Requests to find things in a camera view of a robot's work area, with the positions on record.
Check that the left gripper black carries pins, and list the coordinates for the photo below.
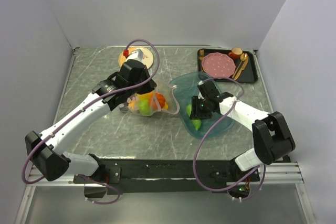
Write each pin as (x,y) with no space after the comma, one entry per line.
(149,85)

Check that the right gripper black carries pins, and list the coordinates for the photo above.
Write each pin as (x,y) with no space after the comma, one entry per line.
(196,112)

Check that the green bitter gourd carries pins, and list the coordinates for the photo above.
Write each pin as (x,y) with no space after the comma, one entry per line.
(196,122)

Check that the orange mango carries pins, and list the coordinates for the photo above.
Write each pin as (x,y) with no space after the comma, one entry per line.
(164,107)

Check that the yellow bell pepper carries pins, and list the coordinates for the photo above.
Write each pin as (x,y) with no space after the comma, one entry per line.
(135,100)

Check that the clear pink-dotted zip bag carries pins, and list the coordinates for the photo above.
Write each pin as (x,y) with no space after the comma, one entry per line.
(167,90)

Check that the orange pumpkin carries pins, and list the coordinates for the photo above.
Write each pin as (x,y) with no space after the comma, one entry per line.
(156,101)

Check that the green apple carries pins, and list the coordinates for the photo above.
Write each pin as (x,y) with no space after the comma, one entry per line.
(144,108)

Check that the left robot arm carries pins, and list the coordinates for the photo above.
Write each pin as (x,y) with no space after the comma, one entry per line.
(47,150)

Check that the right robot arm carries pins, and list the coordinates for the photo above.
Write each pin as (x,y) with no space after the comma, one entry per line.
(272,138)

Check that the teal transparent food tray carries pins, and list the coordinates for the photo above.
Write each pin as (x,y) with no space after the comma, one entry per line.
(186,89)

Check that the cream and orange plate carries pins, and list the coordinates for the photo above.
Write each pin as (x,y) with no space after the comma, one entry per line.
(147,60)

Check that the pink polka dot plate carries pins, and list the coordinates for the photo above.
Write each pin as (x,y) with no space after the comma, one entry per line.
(218,65)

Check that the gold fork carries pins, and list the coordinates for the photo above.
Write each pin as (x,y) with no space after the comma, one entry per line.
(201,55)

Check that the black rectangular tray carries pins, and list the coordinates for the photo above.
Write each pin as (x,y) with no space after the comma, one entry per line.
(249,75)

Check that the orange cup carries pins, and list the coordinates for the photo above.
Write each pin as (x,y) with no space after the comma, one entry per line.
(235,53)

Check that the gold spoon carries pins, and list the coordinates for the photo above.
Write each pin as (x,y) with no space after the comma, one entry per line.
(244,59)

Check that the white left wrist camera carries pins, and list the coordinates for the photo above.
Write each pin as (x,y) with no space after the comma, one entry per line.
(136,54)

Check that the black base frame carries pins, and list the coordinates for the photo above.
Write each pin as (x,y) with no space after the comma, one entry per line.
(152,187)

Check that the aluminium rail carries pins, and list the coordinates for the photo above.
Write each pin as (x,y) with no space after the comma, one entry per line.
(281,171)

